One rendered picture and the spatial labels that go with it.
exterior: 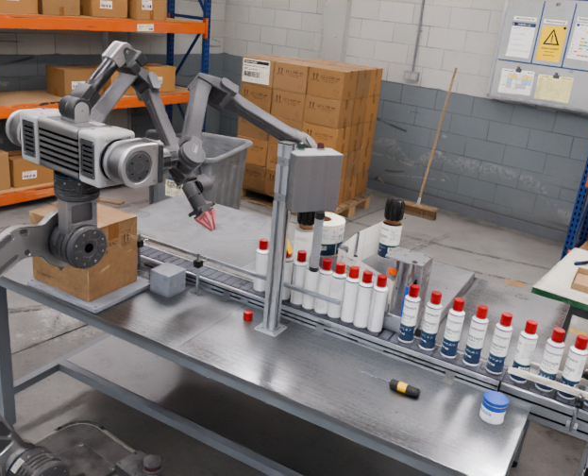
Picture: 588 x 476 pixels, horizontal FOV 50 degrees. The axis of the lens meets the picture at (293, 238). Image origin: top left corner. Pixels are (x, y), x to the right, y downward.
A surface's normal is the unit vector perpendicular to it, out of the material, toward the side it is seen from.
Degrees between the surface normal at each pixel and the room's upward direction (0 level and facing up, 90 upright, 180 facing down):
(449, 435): 0
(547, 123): 90
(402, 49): 90
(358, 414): 0
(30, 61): 90
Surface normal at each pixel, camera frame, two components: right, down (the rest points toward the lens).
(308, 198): 0.42, 0.36
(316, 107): -0.53, 0.25
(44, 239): 0.79, 0.29
